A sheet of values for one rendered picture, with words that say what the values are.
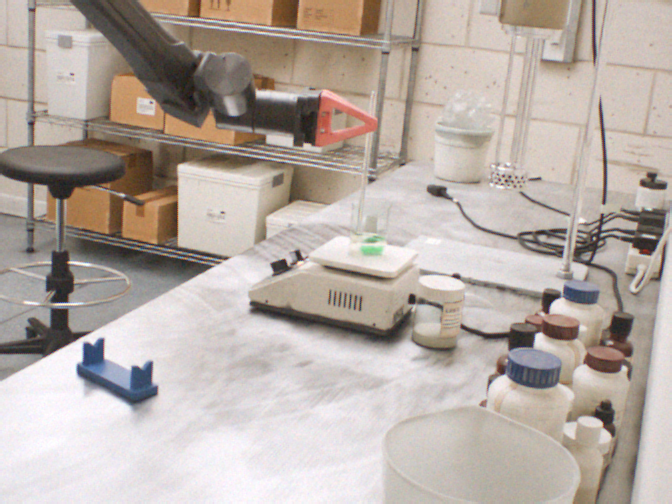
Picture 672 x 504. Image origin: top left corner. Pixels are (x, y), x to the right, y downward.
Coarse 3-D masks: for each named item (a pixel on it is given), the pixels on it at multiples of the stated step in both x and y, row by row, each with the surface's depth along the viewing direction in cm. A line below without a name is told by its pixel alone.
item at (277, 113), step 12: (264, 96) 121; (276, 96) 121; (288, 96) 121; (300, 96) 117; (264, 108) 120; (276, 108) 120; (288, 108) 120; (300, 108) 118; (264, 120) 121; (276, 120) 121; (288, 120) 120; (300, 120) 119; (312, 120) 122; (264, 132) 122; (276, 132) 122; (288, 132) 122; (300, 132) 119; (300, 144) 119
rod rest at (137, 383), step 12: (84, 348) 103; (96, 348) 104; (84, 360) 104; (96, 360) 105; (108, 360) 105; (84, 372) 103; (96, 372) 102; (108, 372) 102; (120, 372) 103; (132, 372) 99; (144, 372) 100; (108, 384) 101; (120, 384) 100; (132, 384) 99; (144, 384) 100; (156, 384) 101; (132, 396) 99; (144, 396) 99
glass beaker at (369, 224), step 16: (352, 208) 125; (368, 208) 123; (384, 208) 123; (352, 224) 125; (368, 224) 123; (384, 224) 124; (352, 240) 125; (368, 240) 124; (384, 240) 125; (368, 256) 125; (384, 256) 126
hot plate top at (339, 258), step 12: (336, 240) 132; (348, 240) 133; (312, 252) 125; (324, 252) 126; (336, 252) 127; (348, 252) 127; (396, 252) 129; (408, 252) 130; (324, 264) 124; (336, 264) 123; (348, 264) 122; (360, 264) 122; (372, 264) 123; (384, 264) 123; (396, 264) 124; (408, 264) 127; (384, 276) 121
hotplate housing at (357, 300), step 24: (312, 264) 127; (264, 288) 127; (288, 288) 126; (312, 288) 124; (336, 288) 123; (360, 288) 122; (384, 288) 121; (408, 288) 128; (288, 312) 127; (312, 312) 125; (336, 312) 124; (360, 312) 123; (384, 312) 122; (408, 312) 132
